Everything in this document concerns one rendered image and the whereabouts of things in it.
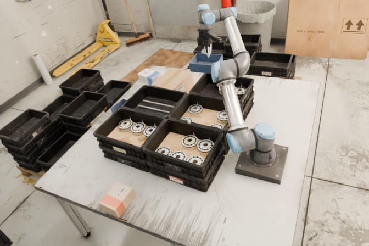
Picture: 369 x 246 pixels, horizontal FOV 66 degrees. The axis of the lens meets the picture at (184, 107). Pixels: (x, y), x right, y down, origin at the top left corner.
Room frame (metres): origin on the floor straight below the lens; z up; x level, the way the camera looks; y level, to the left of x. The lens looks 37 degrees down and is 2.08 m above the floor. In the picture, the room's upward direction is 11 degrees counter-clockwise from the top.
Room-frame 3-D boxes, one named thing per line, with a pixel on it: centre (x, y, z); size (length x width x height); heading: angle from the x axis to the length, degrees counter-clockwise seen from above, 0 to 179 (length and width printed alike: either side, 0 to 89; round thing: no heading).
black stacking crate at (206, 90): (1.73, -0.30, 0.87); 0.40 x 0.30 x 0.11; 55
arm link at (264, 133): (1.16, -0.41, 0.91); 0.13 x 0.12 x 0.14; 94
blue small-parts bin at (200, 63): (1.79, -0.21, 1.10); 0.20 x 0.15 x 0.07; 59
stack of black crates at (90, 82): (2.92, 1.10, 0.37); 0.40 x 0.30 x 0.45; 149
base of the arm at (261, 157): (1.17, -0.41, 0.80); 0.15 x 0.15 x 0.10
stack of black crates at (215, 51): (3.29, -0.48, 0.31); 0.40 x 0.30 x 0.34; 59
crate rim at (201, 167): (1.23, 0.05, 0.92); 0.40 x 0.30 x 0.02; 55
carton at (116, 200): (1.05, 0.48, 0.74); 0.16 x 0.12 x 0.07; 144
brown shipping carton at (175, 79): (2.08, 0.06, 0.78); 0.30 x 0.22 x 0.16; 140
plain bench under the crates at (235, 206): (1.58, -0.02, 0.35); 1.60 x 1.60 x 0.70; 59
